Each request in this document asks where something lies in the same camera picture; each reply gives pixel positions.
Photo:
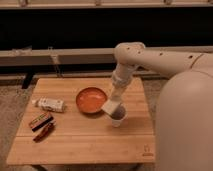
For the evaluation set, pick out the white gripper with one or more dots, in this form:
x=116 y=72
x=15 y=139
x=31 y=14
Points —
x=120 y=83

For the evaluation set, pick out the white sponge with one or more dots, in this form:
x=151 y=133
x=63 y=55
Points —
x=110 y=106

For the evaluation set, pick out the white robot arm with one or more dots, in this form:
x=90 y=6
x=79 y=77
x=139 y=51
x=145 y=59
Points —
x=184 y=111

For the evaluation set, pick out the white ceramic cup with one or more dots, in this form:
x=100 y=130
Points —
x=118 y=116

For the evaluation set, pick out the orange bowl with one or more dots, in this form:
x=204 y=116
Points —
x=90 y=100

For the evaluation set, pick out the white tube package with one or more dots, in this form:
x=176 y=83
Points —
x=48 y=104

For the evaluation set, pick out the wooden table board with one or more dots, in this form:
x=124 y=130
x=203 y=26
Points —
x=79 y=139

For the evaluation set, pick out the brown candy bar box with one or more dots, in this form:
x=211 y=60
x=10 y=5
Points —
x=40 y=121

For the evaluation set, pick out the long metal rail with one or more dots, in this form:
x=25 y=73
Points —
x=27 y=57

